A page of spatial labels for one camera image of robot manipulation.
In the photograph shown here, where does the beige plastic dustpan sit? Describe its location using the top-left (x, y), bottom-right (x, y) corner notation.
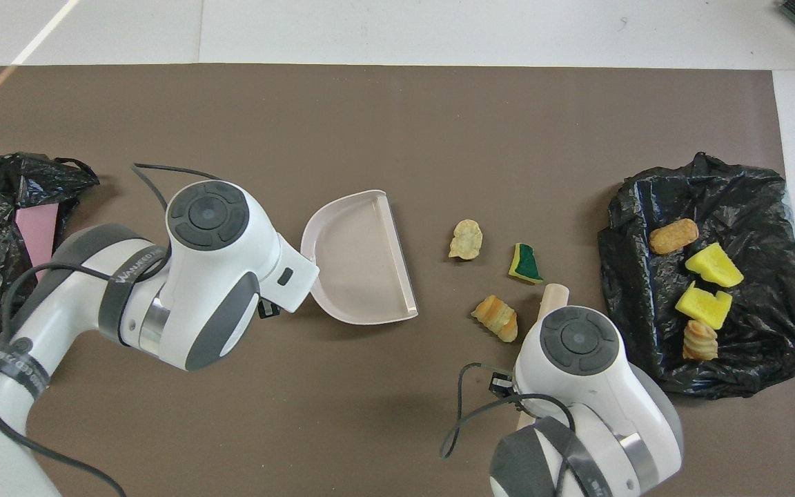
top-left (300, 190), bottom-right (419, 325)

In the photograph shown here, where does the pale yellow bread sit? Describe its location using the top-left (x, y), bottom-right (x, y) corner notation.
top-left (449, 219), bottom-right (483, 260)

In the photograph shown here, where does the striped toy croissant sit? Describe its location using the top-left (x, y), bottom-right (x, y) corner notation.
top-left (683, 320), bottom-right (719, 361)
top-left (471, 295), bottom-right (518, 343)

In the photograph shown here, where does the wedge-shaped yellow green sponge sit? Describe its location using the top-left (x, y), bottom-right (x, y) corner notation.
top-left (508, 243), bottom-right (544, 285)

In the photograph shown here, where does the brown oval bread roll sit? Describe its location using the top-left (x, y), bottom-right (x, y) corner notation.
top-left (649, 218), bottom-right (700, 255)

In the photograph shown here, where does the notched yellow green sponge piece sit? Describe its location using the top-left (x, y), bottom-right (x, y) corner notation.
top-left (675, 281), bottom-right (733, 330)

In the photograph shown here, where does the black bag lined bin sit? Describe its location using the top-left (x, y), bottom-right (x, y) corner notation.
top-left (598, 151), bottom-right (795, 400)

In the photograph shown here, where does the brown table mat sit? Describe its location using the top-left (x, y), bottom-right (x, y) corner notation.
top-left (0, 64), bottom-right (795, 497)

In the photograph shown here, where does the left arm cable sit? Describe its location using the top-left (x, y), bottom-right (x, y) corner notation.
top-left (0, 163), bottom-right (226, 497)

